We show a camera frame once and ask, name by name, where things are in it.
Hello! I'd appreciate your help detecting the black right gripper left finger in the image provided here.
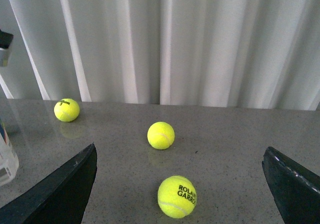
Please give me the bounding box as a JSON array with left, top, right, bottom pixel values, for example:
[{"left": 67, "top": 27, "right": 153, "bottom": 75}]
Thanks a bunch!
[{"left": 0, "top": 144, "right": 97, "bottom": 223}]

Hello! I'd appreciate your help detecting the other arm gripper body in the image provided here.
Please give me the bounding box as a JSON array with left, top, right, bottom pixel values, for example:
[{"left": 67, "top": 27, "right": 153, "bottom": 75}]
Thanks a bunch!
[{"left": 0, "top": 30, "right": 14, "bottom": 67}]

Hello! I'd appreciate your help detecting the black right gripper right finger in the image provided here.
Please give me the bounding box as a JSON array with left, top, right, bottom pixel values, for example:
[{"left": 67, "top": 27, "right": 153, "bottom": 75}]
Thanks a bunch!
[{"left": 262, "top": 146, "right": 320, "bottom": 223}]

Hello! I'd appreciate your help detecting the Wilson tennis ball can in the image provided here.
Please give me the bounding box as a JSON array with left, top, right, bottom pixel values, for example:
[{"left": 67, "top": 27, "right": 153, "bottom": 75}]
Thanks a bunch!
[{"left": 0, "top": 120, "right": 19, "bottom": 186}]

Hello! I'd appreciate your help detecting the Wilson tennis ball far left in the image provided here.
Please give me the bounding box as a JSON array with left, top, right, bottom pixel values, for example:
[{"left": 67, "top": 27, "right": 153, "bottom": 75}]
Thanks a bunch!
[{"left": 54, "top": 99, "right": 80, "bottom": 122}]

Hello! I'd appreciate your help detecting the Roland Garros tennis ball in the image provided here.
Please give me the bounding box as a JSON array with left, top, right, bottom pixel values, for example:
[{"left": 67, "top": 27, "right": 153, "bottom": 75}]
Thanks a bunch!
[{"left": 157, "top": 175, "right": 198, "bottom": 218}]

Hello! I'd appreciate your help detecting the plain tennis ball centre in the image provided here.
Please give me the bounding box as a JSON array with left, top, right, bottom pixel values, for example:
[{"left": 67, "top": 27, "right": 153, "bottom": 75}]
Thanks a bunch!
[{"left": 147, "top": 122, "right": 175, "bottom": 150}]

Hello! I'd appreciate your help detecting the white pleated curtain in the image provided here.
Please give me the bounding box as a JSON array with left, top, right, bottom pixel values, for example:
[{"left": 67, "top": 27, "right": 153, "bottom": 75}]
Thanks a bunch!
[{"left": 0, "top": 0, "right": 320, "bottom": 110}]

